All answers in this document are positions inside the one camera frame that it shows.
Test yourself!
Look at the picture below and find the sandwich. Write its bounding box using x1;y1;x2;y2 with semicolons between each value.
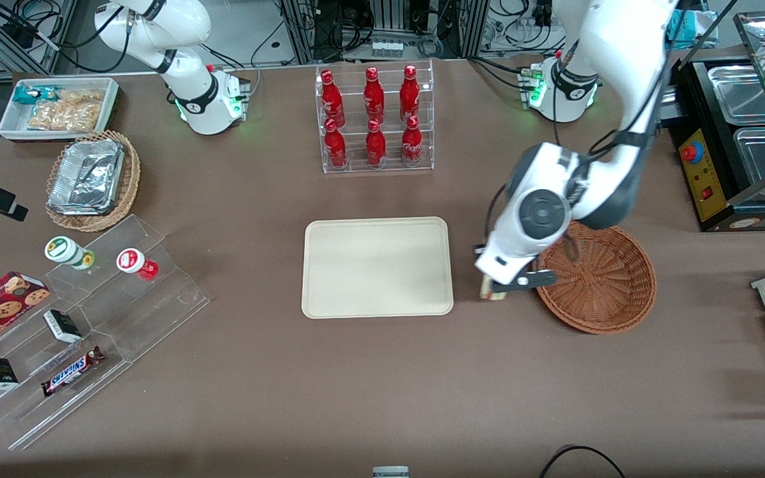
479;274;507;301

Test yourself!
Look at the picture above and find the brown wicker basket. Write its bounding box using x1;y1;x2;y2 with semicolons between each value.
532;222;657;335

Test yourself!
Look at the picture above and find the cream plastic tray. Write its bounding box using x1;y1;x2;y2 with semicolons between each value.
301;216;455;319

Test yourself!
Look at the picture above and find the light wicker basket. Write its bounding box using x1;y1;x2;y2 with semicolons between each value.
45;129;141;233

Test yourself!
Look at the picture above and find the aluminium foil tray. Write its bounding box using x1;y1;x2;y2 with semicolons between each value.
49;138;125;210
46;149;118;216

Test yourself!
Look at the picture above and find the clear acrylic bottle rack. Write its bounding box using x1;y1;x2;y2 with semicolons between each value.
315;60;435;175

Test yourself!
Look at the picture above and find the red cola bottle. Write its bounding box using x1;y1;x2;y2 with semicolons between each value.
325;118;348;169
365;118;387;168
400;64;420;123
363;66;385;125
320;69;346;128
401;115;423;165

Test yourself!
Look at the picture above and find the black food warmer case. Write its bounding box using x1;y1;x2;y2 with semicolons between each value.
671;10;765;233

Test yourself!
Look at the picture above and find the teal plastic package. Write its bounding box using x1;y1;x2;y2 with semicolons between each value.
668;9;719;48

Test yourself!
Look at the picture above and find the clear acrylic stepped display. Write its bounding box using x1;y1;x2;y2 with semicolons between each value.
0;214;211;451

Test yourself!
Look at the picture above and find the red lid small jar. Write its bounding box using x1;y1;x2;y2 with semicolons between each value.
116;248;159;281

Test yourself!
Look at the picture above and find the green lid sunflower jar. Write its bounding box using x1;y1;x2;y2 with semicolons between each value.
44;236;96;271

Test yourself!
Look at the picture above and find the black box with white label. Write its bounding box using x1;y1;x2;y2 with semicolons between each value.
43;309;83;344

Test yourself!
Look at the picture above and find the Snickers chocolate bar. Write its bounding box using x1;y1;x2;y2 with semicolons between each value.
41;346;105;398

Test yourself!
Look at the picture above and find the beige snack bag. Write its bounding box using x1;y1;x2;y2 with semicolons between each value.
57;89;106;107
27;103;102;132

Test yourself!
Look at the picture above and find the teal snack packet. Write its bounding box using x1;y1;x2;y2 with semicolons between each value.
12;85;58;106

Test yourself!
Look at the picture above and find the white plastic bin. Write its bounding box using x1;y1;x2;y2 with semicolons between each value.
0;77;120;143

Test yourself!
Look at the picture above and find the black cable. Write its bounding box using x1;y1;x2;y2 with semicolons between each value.
540;445;626;478

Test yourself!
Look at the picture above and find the aluminium frame rack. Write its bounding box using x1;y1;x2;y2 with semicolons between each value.
280;0;489;64

